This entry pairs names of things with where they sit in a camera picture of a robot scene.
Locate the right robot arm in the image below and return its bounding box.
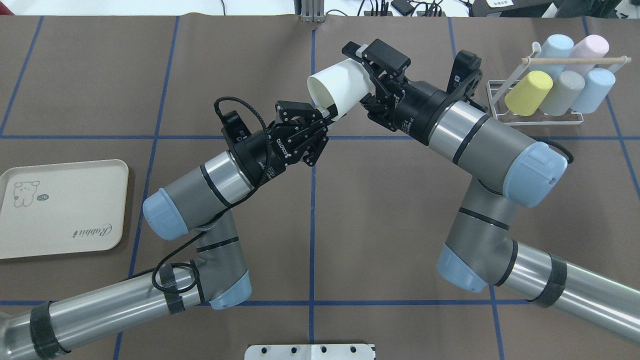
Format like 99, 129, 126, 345
342, 39, 640, 343

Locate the yellow plastic cup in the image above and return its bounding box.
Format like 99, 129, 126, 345
504, 70, 553, 117

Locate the pink plastic cup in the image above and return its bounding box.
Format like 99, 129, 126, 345
563, 34, 610, 76

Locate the pale green plastic cup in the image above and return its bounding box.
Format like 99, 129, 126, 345
307, 58, 374, 116

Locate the aluminium frame post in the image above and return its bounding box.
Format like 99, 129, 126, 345
294, 0, 326, 23

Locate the grey plastic cup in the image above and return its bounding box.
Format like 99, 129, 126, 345
538, 70, 586, 117

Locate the light blue cup on rack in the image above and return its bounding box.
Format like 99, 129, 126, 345
570, 67, 617, 114

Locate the cream plastic tray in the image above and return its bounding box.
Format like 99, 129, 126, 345
0, 159, 130, 260

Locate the white wire cup rack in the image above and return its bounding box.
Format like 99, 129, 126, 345
486, 34, 632, 126

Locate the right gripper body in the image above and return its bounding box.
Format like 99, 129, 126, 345
359, 39, 488, 146

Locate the blue plastic cup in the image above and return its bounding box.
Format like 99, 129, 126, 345
529, 34, 574, 79

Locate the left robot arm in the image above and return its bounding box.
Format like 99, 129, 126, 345
1, 96, 345, 360

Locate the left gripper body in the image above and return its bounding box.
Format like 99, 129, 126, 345
220, 100, 330, 187

